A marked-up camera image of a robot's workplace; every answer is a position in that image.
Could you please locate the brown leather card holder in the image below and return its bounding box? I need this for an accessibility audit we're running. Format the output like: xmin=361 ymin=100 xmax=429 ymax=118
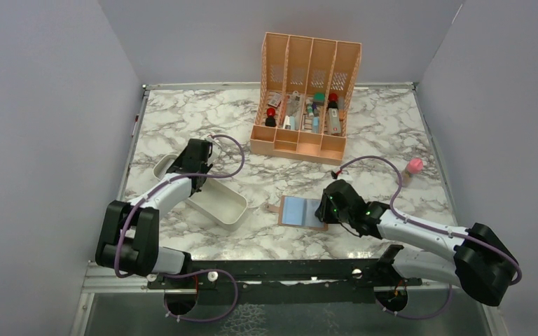
xmin=264 ymin=195 xmax=328 ymax=231

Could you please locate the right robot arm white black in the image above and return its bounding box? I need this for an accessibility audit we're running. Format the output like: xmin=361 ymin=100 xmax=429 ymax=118
xmin=315 ymin=180 xmax=522 ymax=307

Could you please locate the green cap bottle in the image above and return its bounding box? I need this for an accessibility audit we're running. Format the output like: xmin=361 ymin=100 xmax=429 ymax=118
xmin=312 ymin=92 xmax=325 ymax=106

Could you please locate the red black stamp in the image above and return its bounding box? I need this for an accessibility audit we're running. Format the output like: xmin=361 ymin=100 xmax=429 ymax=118
xmin=327 ymin=92 xmax=339 ymax=110
xmin=264 ymin=107 xmax=278 ymax=127

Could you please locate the peach desk organizer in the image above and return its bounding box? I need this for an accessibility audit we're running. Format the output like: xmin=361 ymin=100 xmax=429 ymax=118
xmin=250 ymin=32 xmax=362 ymax=165

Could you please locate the pink cap small bottle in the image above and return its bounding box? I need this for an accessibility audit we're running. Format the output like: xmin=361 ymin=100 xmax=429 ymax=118
xmin=401 ymin=158 xmax=424 ymax=187

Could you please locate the white plastic tray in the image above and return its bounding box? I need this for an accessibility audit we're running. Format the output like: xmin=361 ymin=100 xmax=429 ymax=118
xmin=141 ymin=155 xmax=247 ymax=230

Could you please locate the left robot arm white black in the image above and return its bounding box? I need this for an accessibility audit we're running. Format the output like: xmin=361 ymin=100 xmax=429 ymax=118
xmin=95 ymin=139 xmax=213 ymax=288

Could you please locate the red black stamp right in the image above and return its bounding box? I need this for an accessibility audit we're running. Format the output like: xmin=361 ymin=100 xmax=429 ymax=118
xmin=327 ymin=92 xmax=339 ymax=110

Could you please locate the red black stamp left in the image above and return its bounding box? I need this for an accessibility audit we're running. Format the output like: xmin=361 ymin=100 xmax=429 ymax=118
xmin=264 ymin=107 xmax=278 ymax=127

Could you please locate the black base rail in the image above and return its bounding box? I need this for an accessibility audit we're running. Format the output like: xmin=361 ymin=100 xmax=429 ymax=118
xmin=147 ymin=258 xmax=422 ymax=306

